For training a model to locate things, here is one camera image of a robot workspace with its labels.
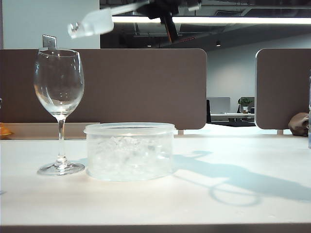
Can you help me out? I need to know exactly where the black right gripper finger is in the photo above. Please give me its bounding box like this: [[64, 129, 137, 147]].
[[159, 12, 180, 43]]

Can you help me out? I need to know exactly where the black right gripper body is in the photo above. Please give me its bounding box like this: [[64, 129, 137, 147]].
[[135, 0, 202, 20]]

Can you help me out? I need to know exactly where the translucent white ice scoop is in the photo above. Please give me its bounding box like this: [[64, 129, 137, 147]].
[[67, 1, 149, 39]]

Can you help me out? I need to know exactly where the clear ice cube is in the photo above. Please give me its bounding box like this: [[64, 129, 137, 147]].
[[68, 21, 82, 34]]

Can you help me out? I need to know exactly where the pile of clear ice cubes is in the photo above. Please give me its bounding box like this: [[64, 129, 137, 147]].
[[88, 135, 172, 179]]

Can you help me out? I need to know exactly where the clear wine glass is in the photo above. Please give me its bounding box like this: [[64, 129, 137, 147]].
[[33, 48, 86, 176]]

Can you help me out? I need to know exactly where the long ceiling light strip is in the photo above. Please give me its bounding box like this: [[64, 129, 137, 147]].
[[111, 16, 311, 25]]

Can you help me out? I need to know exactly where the wide brown desk partition panel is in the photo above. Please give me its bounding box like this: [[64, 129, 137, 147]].
[[0, 48, 208, 131]]

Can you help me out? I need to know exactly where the grey background desk screen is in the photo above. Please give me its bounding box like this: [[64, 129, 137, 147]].
[[208, 97, 231, 114]]

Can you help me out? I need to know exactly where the black office chair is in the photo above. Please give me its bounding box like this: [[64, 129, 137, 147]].
[[206, 99, 212, 124]]

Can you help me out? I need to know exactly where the small green potted plant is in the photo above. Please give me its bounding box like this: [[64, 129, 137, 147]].
[[237, 97, 255, 114]]

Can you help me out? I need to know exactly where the white background desk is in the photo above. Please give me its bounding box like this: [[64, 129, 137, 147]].
[[210, 112, 256, 123]]

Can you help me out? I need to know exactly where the narrow brown desk partition panel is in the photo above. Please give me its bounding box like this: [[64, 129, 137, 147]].
[[255, 48, 311, 130]]

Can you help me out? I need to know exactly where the translucent round plastic container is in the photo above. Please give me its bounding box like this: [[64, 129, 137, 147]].
[[83, 122, 177, 182]]

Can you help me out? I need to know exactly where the brown mottled cloth bundle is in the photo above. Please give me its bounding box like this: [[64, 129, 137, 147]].
[[288, 112, 311, 136]]

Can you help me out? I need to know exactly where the orange round object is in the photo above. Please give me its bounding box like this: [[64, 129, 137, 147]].
[[0, 122, 13, 136]]

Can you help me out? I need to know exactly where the grey wall switch plate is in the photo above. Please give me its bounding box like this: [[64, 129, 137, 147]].
[[42, 34, 58, 51]]

